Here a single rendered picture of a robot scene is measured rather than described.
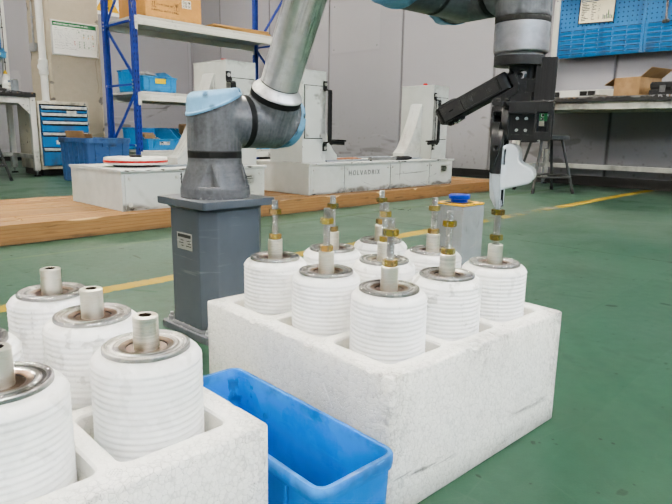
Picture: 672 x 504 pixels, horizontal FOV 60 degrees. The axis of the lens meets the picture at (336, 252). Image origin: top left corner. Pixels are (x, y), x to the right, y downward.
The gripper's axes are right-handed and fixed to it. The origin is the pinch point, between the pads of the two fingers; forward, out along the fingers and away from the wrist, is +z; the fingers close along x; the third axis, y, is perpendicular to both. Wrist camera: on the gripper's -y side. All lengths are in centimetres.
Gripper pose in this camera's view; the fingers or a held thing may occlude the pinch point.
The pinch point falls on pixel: (494, 198)
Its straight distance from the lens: 89.9
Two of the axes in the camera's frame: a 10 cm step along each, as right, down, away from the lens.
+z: -0.2, 9.8, 2.0
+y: 9.3, 0.9, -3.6
